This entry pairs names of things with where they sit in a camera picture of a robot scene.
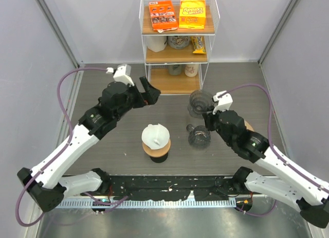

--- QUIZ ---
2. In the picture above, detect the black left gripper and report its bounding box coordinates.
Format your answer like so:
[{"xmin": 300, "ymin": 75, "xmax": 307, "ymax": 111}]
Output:
[{"xmin": 114, "ymin": 77, "xmax": 160, "ymax": 121}]

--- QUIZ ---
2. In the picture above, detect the brown paper coffee filter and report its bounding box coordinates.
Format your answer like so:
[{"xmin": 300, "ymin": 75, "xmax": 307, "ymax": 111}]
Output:
[{"xmin": 244, "ymin": 120, "xmax": 254, "ymax": 132}]

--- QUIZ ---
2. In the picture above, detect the smoky grey plastic dripper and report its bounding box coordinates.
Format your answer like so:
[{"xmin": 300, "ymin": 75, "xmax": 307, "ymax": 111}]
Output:
[{"xmin": 188, "ymin": 90, "xmax": 214, "ymax": 119}]

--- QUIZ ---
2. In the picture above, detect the white paper coffee filter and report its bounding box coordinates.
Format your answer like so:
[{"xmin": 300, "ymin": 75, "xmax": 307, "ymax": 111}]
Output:
[{"xmin": 141, "ymin": 124, "xmax": 170, "ymax": 150}]

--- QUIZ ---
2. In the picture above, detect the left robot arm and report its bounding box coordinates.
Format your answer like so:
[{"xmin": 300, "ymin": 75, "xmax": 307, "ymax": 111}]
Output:
[{"xmin": 17, "ymin": 77, "xmax": 161, "ymax": 212}]

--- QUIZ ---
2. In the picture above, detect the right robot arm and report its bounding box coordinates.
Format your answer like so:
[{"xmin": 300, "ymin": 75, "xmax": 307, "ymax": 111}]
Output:
[{"xmin": 202, "ymin": 111, "xmax": 328, "ymax": 229}]

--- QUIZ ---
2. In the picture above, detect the smoky glass coffee server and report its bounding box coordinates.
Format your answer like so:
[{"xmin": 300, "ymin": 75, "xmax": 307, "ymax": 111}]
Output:
[{"xmin": 187, "ymin": 124, "xmax": 211, "ymax": 150}]

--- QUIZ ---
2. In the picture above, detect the white paper roll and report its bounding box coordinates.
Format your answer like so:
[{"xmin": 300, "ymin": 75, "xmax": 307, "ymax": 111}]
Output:
[{"xmin": 146, "ymin": 35, "xmax": 167, "ymax": 52}]

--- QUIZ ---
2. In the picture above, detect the grey printed tin can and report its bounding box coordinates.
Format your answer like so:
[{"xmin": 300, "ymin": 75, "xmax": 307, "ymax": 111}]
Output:
[{"xmin": 167, "ymin": 35, "xmax": 190, "ymax": 49}]

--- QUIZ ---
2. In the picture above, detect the yellow candy bag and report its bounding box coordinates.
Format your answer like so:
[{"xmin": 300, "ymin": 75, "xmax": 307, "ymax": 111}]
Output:
[{"xmin": 190, "ymin": 36, "xmax": 207, "ymax": 54}]

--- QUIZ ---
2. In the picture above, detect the orange snack box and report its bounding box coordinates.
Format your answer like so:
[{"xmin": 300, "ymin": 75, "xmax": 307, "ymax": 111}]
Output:
[{"xmin": 149, "ymin": 0, "xmax": 178, "ymax": 33}]

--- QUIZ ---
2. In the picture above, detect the yellow snack bag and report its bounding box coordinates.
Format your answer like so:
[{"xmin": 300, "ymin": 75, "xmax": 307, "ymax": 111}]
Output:
[{"xmin": 179, "ymin": 0, "xmax": 206, "ymax": 29}]

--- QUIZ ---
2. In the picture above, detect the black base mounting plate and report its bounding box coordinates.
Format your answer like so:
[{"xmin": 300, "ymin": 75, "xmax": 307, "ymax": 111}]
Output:
[{"xmin": 91, "ymin": 175, "xmax": 251, "ymax": 202}]

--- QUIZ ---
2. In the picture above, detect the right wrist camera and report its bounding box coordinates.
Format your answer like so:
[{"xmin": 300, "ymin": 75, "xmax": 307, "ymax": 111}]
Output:
[{"xmin": 212, "ymin": 90, "xmax": 233, "ymax": 115}]

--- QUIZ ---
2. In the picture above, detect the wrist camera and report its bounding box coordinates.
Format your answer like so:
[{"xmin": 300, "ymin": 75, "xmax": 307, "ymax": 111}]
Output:
[
  {"xmin": 212, "ymin": 90, "xmax": 233, "ymax": 115},
  {"xmin": 106, "ymin": 64, "xmax": 135, "ymax": 86}
]

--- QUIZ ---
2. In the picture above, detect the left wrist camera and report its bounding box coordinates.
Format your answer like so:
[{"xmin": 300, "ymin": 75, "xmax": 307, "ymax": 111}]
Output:
[{"xmin": 106, "ymin": 64, "xmax": 135, "ymax": 86}]

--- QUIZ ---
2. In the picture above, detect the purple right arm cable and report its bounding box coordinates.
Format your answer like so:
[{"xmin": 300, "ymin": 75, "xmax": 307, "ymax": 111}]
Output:
[{"xmin": 223, "ymin": 83, "xmax": 329, "ymax": 217}]

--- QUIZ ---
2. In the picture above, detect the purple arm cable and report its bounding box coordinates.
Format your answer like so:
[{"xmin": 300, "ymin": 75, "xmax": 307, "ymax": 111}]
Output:
[
  {"xmin": 15, "ymin": 67, "xmax": 110, "ymax": 227},
  {"xmin": 223, "ymin": 83, "xmax": 329, "ymax": 217}
]

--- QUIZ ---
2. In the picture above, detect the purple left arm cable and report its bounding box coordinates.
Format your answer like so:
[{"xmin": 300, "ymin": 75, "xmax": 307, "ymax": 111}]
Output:
[{"xmin": 15, "ymin": 67, "xmax": 110, "ymax": 227}]

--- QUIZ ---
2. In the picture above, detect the white wire shelf rack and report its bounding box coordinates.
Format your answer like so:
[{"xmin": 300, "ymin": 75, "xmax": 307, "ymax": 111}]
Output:
[{"xmin": 139, "ymin": 0, "xmax": 220, "ymax": 95}]

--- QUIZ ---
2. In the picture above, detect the white slotted cable duct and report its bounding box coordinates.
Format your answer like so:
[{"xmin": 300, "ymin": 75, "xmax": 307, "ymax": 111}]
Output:
[{"xmin": 56, "ymin": 197, "xmax": 236, "ymax": 209}]

